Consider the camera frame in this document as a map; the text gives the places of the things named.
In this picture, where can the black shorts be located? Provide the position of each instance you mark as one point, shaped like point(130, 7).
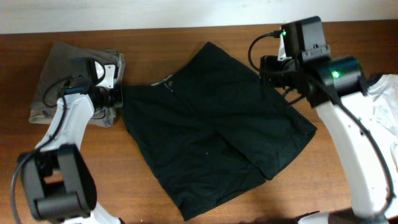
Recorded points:
point(211, 132)

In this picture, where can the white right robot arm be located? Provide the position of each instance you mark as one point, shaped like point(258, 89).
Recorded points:
point(337, 90)

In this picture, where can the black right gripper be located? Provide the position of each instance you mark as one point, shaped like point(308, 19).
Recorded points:
point(270, 71)

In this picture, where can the folded grey shorts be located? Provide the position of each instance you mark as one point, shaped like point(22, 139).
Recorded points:
point(58, 66)

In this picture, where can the white t-shirt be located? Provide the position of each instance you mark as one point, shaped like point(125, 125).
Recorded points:
point(383, 92)

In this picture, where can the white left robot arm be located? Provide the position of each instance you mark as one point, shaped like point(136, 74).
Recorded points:
point(57, 184)

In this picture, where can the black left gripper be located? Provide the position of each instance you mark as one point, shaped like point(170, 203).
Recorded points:
point(117, 96)

